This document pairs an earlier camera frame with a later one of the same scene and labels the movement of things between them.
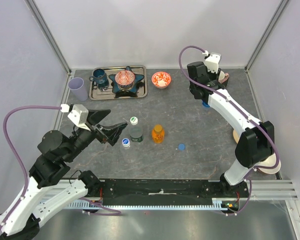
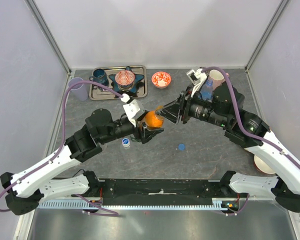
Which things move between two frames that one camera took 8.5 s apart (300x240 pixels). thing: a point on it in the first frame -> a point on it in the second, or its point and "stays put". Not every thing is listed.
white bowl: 269,161 stays put
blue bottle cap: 181,146 stays put
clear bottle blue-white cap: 126,142 stays put
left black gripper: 112,134 -> 147,134
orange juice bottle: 158,134 -> 154,121
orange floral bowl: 161,80 stays put
